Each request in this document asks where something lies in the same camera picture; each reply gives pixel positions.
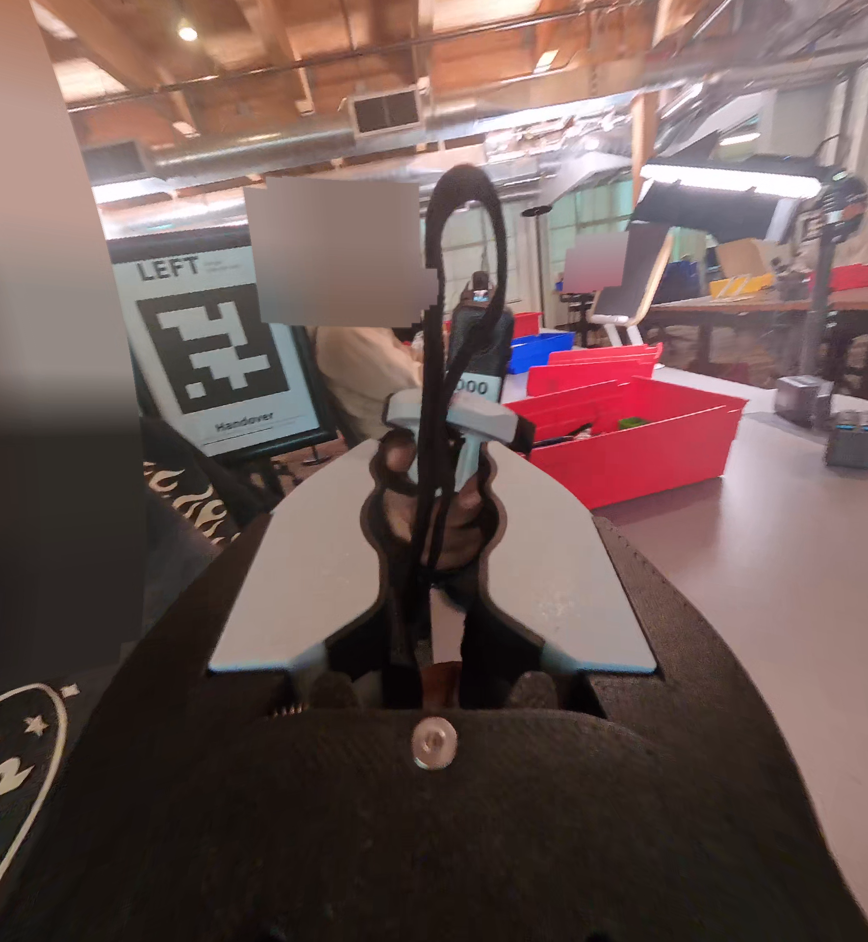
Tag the black floor lamp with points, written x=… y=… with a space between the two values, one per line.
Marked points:
x=539 y=213

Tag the person's left hand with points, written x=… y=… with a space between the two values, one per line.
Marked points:
x=467 y=530

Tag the framed code sign on stand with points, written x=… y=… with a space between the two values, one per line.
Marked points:
x=206 y=346

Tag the studio light panel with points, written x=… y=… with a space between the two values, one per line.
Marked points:
x=713 y=199

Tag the grey label printer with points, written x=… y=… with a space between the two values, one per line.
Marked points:
x=802 y=401

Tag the ceiling air vent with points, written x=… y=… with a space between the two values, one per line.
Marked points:
x=386 y=112

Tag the silver ventilation duct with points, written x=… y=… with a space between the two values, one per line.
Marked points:
x=294 y=143

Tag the yellow plastic bin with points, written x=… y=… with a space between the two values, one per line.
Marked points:
x=739 y=287

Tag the blue plastic bin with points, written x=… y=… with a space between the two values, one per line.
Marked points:
x=541 y=349

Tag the round ceiling light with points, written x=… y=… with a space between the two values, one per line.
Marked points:
x=187 y=32

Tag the small red plastic bin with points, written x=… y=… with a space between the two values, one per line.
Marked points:
x=528 y=324

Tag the grey battery charger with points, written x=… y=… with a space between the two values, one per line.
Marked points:
x=855 y=441

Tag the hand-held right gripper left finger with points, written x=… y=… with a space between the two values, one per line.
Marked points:
x=294 y=589

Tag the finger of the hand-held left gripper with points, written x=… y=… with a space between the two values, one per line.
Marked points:
x=404 y=408
x=493 y=423

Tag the person's right hand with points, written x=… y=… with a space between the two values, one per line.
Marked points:
x=441 y=681

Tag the wooden desk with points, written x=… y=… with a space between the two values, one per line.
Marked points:
x=758 y=303

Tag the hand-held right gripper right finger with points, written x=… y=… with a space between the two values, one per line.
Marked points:
x=566 y=589

